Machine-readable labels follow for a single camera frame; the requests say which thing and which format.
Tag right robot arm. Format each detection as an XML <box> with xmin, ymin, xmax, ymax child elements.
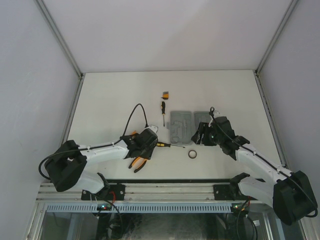
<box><xmin>191</xmin><ymin>116</ymin><xmax>319</xmax><ymax>226</ymax></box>

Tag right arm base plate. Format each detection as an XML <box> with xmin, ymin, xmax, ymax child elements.
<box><xmin>213</xmin><ymin>184</ymin><xmax>241</xmax><ymax>201</ymax></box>

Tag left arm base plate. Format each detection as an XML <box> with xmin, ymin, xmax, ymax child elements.
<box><xmin>81</xmin><ymin>183</ymin><xmax>126</xmax><ymax>203</ymax></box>

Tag orange hex key set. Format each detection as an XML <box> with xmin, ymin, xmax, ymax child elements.
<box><xmin>161</xmin><ymin>91</ymin><xmax>169</xmax><ymax>100</ymax></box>

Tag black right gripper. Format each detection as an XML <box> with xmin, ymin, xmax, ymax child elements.
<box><xmin>191</xmin><ymin>122</ymin><xmax>223</xmax><ymax>147</ymax></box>

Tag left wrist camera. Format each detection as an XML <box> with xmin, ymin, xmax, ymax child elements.
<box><xmin>145</xmin><ymin>125</ymin><xmax>159</xmax><ymax>134</ymax></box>

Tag grey slotted cable duct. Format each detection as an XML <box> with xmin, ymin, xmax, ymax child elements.
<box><xmin>46</xmin><ymin>202</ymin><xmax>232</xmax><ymax>214</ymax></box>

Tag grey plastic tool case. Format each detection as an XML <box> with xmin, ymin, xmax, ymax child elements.
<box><xmin>167</xmin><ymin>110</ymin><xmax>211</xmax><ymax>146</ymax></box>

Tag screwdriver near hex keys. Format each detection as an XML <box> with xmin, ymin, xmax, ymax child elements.
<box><xmin>160</xmin><ymin>101</ymin><xmax>166</xmax><ymax>127</ymax></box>

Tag orange black pliers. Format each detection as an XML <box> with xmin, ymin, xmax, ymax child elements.
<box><xmin>128</xmin><ymin>156</ymin><xmax>148</xmax><ymax>173</ymax></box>

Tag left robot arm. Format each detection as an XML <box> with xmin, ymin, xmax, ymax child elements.
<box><xmin>44</xmin><ymin>125</ymin><xmax>158</xmax><ymax>200</ymax></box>

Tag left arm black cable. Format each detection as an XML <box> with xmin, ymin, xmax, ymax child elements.
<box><xmin>121</xmin><ymin>103</ymin><xmax>150</xmax><ymax>141</ymax></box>

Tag aluminium front rail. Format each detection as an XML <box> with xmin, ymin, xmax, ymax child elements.
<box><xmin>36</xmin><ymin>182</ymin><xmax>246</xmax><ymax>203</ymax></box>

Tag screwdriver near pliers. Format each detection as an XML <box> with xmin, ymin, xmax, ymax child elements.
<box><xmin>156</xmin><ymin>141</ymin><xmax>185</xmax><ymax>148</ymax></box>

